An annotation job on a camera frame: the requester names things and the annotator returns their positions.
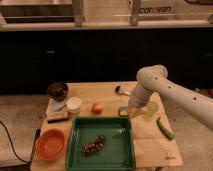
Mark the green square tray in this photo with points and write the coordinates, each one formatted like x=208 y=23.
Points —
x=117 y=153

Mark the orange red bowl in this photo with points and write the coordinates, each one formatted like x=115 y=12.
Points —
x=50 y=145

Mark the yellow banana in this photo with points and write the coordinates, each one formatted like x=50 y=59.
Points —
x=132 y=112

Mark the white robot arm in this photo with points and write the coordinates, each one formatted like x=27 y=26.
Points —
x=154 y=78

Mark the dark brown bowl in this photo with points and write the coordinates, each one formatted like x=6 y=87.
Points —
x=58 y=91

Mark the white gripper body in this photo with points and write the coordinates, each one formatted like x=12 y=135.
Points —
x=137 y=101

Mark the white cloth with utensil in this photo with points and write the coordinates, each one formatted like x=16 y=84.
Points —
x=55 y=106

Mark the orange fruit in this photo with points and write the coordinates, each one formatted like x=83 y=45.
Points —
x=97 y=108

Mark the black bar tool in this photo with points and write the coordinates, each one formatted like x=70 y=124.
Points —
x=37 y=134

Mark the green cucumber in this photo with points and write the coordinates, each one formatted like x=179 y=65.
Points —
x=164 y=130

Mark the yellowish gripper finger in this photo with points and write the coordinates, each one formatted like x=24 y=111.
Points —
x=140 y=112
x=123 y=111

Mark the white cylindrical cup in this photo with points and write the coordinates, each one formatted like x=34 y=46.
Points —
x=74 y=105

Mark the wooden block eraser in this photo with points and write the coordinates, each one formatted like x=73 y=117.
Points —
x=57 y=116

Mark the bunch of dark grapes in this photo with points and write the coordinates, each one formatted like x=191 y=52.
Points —
x=93 y=147

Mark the light green cup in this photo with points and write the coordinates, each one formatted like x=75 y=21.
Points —
x=151 y=108

